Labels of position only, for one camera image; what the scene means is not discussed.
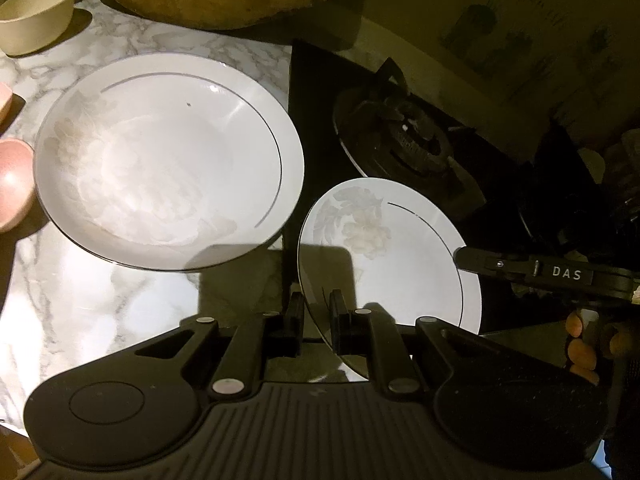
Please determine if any black gas stove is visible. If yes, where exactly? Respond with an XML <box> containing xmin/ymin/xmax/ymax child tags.
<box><xmin>286</xmin><ymin>37</ymin><xmax>640</xmax><ymax>337</ymax></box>

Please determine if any round pink bowl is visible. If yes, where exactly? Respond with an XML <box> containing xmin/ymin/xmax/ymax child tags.
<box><xmin>0</xmin><ymin>139</ymin><xmax>37</xmax><ymax>234</ymax></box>

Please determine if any large white floral plate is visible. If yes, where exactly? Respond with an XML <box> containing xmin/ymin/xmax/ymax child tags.
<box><xmin>32</xmin><ymin>52</ymin><xmax>306</xmax><ymax>273</ymax></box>

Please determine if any gas stove burner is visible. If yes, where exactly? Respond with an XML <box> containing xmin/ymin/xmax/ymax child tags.
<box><xmin>332</xmin><ymin>57</ymin><xmax>472</xmax><ymax>182</ymax></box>

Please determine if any pink heart-shaped bowl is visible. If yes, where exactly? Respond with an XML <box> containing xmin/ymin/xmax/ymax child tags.
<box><xmin>0</xmin><ymin>82</ymin><xmax>15</xmax><ymax>124</ymax></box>

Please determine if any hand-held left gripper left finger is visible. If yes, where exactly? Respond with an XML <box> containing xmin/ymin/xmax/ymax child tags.
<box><xmin>132</xmin><ymin>292</ymin><xmax>306</xmax><ymax>402</ymax></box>

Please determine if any plant print wall sticker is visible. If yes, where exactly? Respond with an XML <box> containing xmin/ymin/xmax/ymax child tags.
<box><xmin>440</xmin><ymin>0</ymin><xmax>640</xmax><ymax>128</ymax></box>

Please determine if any cream bowl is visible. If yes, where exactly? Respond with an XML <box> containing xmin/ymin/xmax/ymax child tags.
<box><xmin>0</xmin><ymin>0</ymin><xmax>77</xmax><ymax>57</ymax></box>

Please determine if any person's right hand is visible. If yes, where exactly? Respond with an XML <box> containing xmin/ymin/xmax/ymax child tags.
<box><xmin>564</xmin><ymin>309</ymin><xmax>637</xmax><ymax>387</ymax></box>

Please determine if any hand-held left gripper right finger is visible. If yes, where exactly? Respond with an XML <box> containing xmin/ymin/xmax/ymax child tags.
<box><xmin>330</xmin><ymin>290</ymin><xmax>511</xmax><ymax>398</ymax></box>

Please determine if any small white floral plate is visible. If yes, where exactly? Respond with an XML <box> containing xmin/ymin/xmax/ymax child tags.
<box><xmin>297</xmin><ymin>177</ymin><xmax>483</xmax><ymax>381</ymax></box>

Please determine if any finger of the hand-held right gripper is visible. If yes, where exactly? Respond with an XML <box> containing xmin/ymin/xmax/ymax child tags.
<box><xmin>453</xmin><ymin>245</ymin><xmax>538</xmax><ymax>282</ymax></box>

